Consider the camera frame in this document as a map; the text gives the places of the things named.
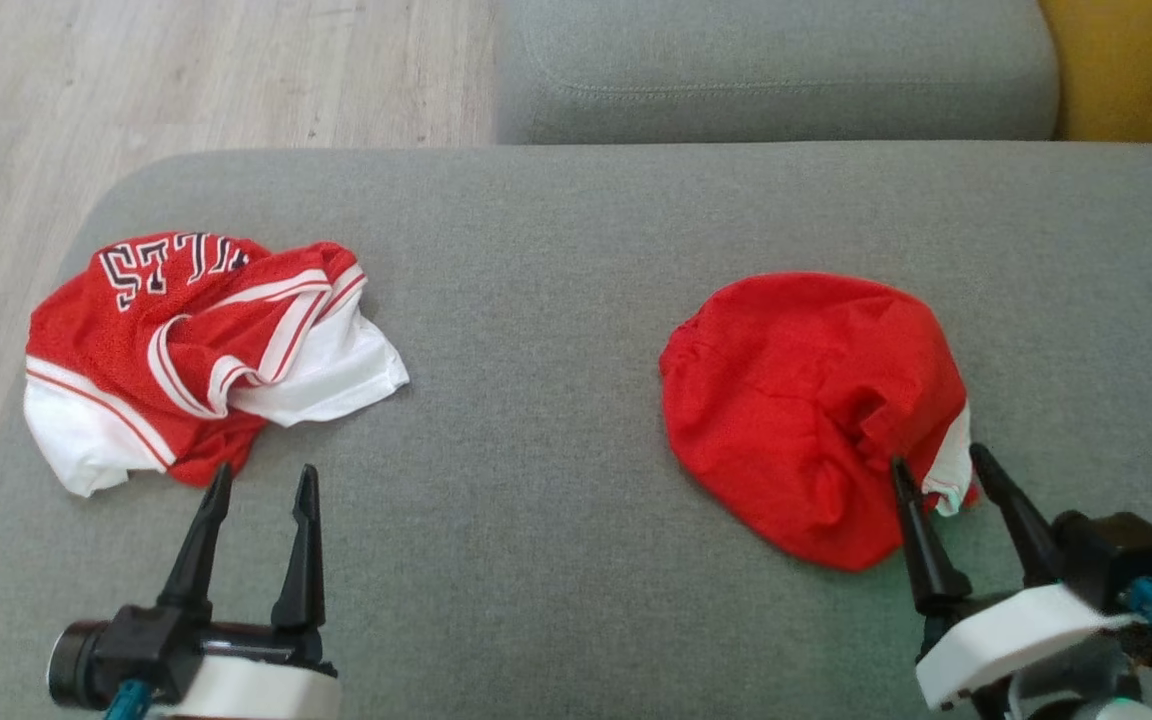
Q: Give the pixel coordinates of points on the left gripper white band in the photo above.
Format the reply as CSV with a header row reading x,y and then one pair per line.
x,y
256,690

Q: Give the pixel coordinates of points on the grey fabric sofa seat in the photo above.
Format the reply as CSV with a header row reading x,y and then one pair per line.
x,y
536,300

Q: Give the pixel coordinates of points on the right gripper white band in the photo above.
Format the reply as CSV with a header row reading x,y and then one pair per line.
x,y
1016,645

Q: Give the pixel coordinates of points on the red white basketball jersey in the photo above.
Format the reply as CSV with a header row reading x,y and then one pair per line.
x,y
796,400
106,330

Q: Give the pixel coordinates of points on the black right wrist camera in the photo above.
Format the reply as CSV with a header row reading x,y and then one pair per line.
x,y
1121,560

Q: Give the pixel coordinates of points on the mustard yellow cushion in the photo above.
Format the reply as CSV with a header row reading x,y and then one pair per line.
x,y
1136,70

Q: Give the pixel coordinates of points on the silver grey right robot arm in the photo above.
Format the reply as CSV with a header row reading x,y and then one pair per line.
x,y
1066,690

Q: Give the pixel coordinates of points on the grey sofa cushion block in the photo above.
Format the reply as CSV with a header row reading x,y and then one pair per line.
x,y
786,70

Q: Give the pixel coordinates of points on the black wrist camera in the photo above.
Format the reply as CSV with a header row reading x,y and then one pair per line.
x,y
96,660
1121,560

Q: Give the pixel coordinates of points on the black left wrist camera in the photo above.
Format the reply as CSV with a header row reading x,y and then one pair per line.
x,y
96,660

